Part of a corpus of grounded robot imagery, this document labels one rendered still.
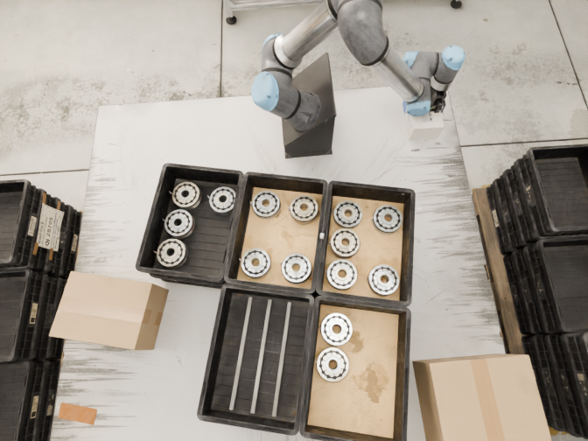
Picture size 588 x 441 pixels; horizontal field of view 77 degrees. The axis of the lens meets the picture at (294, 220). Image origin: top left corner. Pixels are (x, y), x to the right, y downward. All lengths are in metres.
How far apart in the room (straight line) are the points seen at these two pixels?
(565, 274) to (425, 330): 0.86
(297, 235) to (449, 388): 0.67
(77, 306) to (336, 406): 0.92
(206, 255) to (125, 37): 2.26
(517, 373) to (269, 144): 1.21
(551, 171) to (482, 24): 1.49
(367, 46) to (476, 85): 1.90
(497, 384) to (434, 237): 0.55
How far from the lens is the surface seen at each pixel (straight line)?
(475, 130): 2.71
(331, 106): 1.40
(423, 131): 1.66
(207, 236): 1.39
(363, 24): 1.06
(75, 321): 1.48
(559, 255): 2.13
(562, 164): 2.18
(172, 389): 1.50
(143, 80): 2.98
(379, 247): 1.35
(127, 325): 1.39
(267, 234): 1.34
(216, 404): 1.33
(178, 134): 1.76
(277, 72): 1.37
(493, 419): 1.34
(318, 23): 1.23
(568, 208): 2.09
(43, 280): 2.18
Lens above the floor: 2.11
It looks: 71 degrees down
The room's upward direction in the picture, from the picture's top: 7 degrees counter-clockwise
